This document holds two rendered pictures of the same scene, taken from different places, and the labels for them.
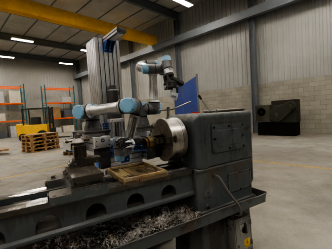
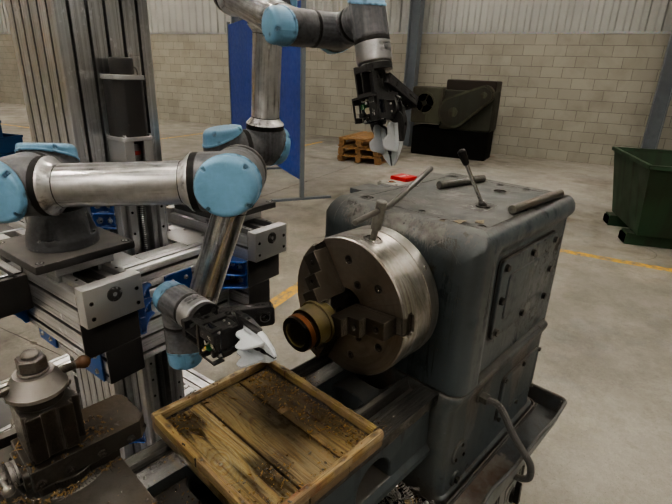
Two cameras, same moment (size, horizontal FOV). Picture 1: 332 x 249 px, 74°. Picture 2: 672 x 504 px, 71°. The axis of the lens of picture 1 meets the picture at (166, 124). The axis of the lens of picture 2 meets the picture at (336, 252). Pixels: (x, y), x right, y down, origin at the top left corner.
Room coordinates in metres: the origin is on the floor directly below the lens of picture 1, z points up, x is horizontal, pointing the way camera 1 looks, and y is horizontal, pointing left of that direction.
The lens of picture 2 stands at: (0.76, 0.33, 1.56)
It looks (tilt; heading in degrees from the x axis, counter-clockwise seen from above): 21 degrees down; 343
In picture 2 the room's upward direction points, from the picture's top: 2 degrees clockwise
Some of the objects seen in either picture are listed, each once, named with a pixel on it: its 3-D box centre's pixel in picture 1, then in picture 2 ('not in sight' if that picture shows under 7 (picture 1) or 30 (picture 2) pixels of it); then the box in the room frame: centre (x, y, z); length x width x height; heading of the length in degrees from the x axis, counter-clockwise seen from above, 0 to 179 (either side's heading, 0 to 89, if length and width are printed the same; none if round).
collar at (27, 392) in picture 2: (77, 140); (35, 380); (1.41, 0.57, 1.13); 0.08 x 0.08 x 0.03
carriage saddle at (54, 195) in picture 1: (74, 182); not in sight; (1.32, 0.57, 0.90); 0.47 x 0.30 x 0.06; 30
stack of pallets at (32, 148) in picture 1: (40, 142); not in sight; (9.63, 5.49, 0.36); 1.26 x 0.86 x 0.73; 147
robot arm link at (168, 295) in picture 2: (118, 142); (178, 303); (1.73, 0.38, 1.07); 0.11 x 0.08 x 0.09; 30
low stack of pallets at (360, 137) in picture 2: not in sight; (369, 147); (9.43, -2.99, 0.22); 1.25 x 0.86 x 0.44; 138
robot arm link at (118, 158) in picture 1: (120, 153); (185, 338); (1.74, 0.38, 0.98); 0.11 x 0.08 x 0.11; 165
